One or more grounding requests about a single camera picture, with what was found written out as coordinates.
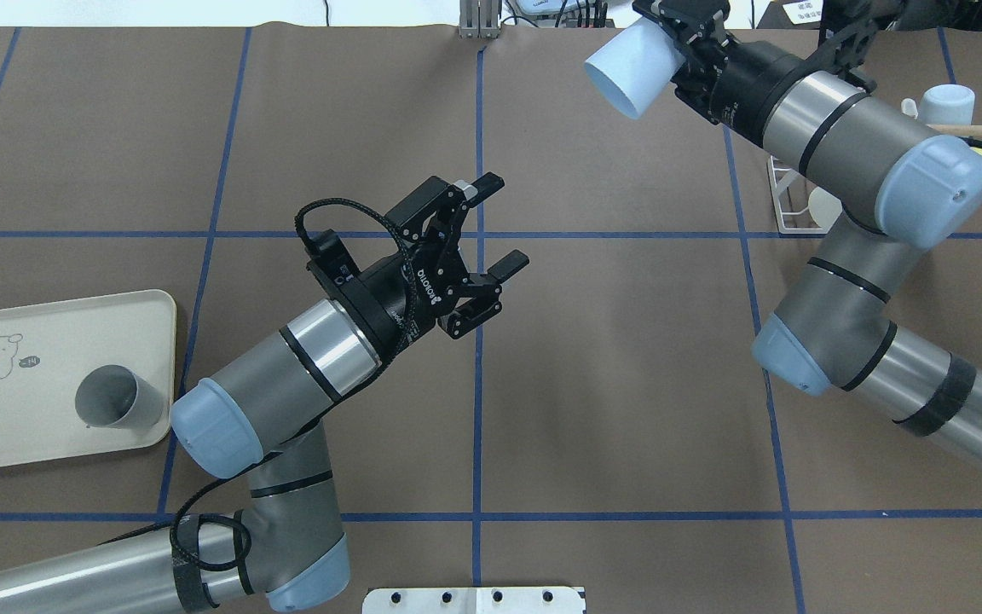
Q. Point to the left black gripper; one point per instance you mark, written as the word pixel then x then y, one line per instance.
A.
pixel 390 300

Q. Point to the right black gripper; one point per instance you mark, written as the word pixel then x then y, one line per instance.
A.
pixel 741 83

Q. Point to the blue plastic cup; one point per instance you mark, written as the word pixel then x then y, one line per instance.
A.
pixel 634 67
pixel 947 104

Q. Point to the pale green plastic cup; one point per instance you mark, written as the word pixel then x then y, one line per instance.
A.
pixel 824 208

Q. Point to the blue plastic cup front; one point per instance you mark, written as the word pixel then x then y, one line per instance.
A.
pixel 947 104

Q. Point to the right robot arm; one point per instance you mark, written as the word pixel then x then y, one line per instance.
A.
pixel 903 188

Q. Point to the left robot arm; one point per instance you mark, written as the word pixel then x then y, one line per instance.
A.
pixel 269 521

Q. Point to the grey plastic cup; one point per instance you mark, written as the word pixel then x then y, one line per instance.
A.
pixel 113 396

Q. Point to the cream plastic tray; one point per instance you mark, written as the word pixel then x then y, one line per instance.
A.
pixel 47 350

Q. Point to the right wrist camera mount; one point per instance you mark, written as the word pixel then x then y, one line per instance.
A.
pixel 842 51

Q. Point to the white wire cup rack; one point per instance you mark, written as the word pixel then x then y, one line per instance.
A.
pixel 789 190

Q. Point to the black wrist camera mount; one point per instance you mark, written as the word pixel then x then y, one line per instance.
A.
pixel 330 262

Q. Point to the aluminium frame post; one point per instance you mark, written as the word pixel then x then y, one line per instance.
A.
pixel 480 19

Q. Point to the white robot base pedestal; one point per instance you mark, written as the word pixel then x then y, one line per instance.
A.
pixel 518 599

